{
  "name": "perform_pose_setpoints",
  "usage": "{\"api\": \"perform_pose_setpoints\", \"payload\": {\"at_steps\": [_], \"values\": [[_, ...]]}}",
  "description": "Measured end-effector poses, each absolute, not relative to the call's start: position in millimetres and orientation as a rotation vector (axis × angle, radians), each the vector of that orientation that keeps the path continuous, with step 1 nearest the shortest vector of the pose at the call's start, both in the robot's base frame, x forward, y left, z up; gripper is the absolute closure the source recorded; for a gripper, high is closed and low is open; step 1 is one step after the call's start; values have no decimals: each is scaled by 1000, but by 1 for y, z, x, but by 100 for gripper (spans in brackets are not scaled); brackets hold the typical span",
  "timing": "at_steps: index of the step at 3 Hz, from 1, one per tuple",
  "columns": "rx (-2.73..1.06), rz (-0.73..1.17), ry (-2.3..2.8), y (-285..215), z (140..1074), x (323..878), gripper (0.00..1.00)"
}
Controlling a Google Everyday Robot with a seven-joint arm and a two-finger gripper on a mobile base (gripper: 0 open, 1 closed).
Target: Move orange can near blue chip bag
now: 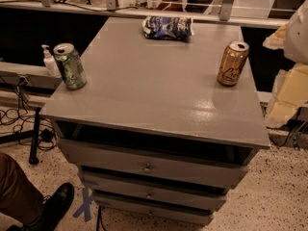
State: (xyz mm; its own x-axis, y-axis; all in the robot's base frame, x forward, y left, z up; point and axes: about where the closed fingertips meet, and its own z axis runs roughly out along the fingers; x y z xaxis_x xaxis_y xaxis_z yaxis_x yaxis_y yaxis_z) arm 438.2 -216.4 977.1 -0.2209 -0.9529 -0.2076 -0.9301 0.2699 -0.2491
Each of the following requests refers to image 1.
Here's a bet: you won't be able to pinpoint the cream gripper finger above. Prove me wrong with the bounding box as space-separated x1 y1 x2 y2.
265 63 308 128
263 24 287 50

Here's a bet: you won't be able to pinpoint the orange soda can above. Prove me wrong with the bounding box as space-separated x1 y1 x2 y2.
217 41 249 87

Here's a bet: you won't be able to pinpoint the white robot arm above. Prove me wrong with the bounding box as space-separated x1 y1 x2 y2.
263 0 308 128

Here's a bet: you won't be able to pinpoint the blue chip bag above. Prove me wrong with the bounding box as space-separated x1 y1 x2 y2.
142 16 193 40

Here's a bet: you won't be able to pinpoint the green soda can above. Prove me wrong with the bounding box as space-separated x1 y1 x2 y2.
53 43 87 90

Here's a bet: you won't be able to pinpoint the top grey drawer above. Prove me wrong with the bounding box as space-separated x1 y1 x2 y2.
59 139 247 188

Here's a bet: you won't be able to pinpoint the grey drawer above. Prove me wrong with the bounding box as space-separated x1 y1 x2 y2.
92 192 213 225
59 139 247 188
78 170 226 211

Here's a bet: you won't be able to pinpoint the grey drawer cabinet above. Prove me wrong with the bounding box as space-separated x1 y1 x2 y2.
39 16 271 226

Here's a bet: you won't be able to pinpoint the bottom grey drawer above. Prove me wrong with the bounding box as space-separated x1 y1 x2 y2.
92 192 213 225

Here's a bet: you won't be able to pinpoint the middle grey drawer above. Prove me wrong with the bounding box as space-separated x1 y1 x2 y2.
78 170 226 211

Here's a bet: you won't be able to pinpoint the white pump bottle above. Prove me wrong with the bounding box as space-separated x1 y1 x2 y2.
41 44 61 78

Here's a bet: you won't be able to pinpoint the blue tape cross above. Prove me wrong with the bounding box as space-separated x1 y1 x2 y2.
72 186 98 223

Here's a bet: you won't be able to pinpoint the black shoe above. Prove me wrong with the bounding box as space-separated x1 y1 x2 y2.
6 183 74 231

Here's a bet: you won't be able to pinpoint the black stand leg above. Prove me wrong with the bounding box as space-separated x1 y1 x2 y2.
0 108 40 165

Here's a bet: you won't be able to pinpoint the brown trouser leg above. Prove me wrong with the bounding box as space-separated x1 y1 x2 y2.
0 153 43 224

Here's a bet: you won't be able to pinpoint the black floor cables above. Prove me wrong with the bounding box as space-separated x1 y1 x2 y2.
0 75 58 152

